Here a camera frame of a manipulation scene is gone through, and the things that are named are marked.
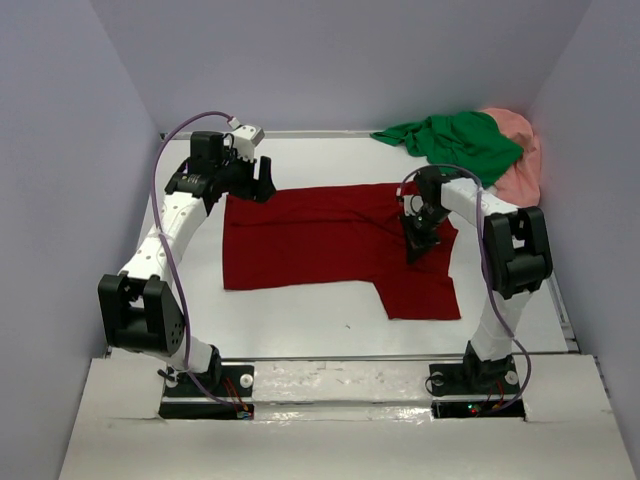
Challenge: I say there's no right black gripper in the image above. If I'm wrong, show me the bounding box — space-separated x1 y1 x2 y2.
399 204 451 265

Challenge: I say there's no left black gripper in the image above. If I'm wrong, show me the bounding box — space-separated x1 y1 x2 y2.
214 146 277 205

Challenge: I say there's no red t shirt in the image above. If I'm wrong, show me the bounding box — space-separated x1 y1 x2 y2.
222 183 461 321

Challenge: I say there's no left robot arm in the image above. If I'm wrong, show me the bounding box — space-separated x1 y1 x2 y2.
97 125 276 395

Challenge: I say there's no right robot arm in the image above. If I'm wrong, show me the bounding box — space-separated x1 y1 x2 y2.
395 164 553 398

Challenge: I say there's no pink t shirt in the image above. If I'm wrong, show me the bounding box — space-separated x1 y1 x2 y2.
482 108 542 207

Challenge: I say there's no green t shirt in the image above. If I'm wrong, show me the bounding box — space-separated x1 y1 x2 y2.
371 111 524 187

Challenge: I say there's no white front cover board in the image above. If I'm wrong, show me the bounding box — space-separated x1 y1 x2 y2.
61 355 634 479

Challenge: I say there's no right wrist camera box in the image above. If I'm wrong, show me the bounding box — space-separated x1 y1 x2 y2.
396 183 423 217

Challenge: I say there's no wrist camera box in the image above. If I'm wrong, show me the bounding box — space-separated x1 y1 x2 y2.
228 117 265 163
396 183 423 217

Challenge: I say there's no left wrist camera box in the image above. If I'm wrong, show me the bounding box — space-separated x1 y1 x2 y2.
228 117 265 163

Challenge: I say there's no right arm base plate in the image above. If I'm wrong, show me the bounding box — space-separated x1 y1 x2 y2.
425 363 526 420

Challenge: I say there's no aluminium right table rail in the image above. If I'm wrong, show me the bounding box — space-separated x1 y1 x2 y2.
547 274 581 354

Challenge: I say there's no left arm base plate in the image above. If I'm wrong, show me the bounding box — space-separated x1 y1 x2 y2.
157 363 255 421

